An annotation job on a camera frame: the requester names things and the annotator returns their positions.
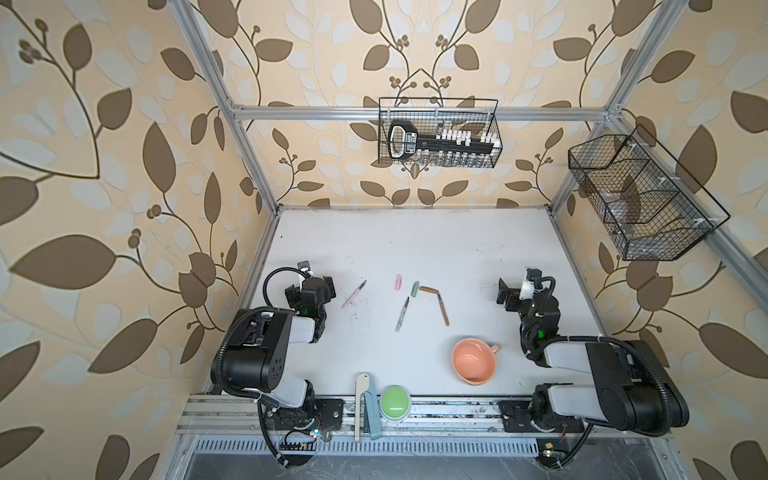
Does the pink pen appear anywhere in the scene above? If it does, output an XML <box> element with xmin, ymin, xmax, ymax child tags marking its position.
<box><xmin>341</xmin><ymin>280</ymin><xmax>367</xmax><ymax>309</ymax></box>

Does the green pen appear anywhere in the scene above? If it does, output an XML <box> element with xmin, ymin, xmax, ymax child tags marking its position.
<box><xmin>395</xmin><ymin>297</ymin><xmax>410</xmax><ymax>332</ymax></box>

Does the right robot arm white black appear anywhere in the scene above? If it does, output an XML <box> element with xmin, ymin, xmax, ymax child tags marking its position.
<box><xmin>496</xmin><ymin>269</ymin><xmax>690</xmax><ymax>437</ymax></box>

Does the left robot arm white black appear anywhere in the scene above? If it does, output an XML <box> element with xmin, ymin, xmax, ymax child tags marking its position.
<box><xmin>211</xmin><ymin>261</ymin><xmax>336</xmax><ymax>421</ymax></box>

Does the orange pen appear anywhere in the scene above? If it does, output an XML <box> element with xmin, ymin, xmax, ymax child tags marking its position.
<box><xmin>436</xmin><ymin>292</ymin><xmax>450</xmax><ymax>326</ymax></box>

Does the peach ceramic mug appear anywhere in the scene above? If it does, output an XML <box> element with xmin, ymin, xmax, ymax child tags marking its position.
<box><xmin>451</xmin><ymin>338</ymin><xmax>501</xmax><ymax>386</ymax></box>

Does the beige blue flat tool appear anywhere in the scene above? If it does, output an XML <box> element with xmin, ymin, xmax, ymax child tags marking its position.
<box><xmin>354</xmin><ymin>373</ymin><xmax>382</xmax><ymax>443</ymax></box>

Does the green round button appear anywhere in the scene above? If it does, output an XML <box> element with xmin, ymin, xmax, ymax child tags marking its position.
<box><xmin>379</xmin><ymin>385</ymin><xmax>412</xmax><ymax>422</ymax></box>

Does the black white remote tool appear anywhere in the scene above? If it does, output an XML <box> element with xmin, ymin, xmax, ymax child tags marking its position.
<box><xmin>385</xmin><ymin>120</ymin><xmax>502</xmax><ymax>160</ymax></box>

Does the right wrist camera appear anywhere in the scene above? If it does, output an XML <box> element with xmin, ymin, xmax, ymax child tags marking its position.
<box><xmin>519</xmin><ymin>268</ymin><xmax>543</xmax><ymax>300</ymax></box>

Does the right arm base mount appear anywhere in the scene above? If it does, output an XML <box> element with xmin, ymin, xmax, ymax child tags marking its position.
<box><xmin>498</xmin><ymin>399</ymin><xmax>585</xmax><ymax>435</ymax></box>

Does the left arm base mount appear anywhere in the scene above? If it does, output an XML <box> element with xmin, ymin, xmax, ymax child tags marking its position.
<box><xmin>265</xmin><ymin>397</ymin><xmax>345</xmax><ymax>432</ymax></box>

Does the right black wire basket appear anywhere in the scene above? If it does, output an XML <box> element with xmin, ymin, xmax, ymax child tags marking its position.
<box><xmin>568</xmin><ymin>124</ymin><xmax>731</xmax><ymax>261</ymax></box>

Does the black wire basket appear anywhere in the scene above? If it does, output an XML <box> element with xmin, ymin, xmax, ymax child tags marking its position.
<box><xmin>377</xmin><ymin>96</ymin><xmax>503</xmax><ymax>170</ymax></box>
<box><xmin>568</xmin><ymin>124</ymin><xmax>731</xmax><ymax>261</ymax></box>

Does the rear black wire basket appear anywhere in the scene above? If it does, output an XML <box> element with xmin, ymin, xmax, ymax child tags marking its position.
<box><xmin>377</xmin><ymin>96</ymin><xmax>503</xmax><ymax>170</ymax></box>

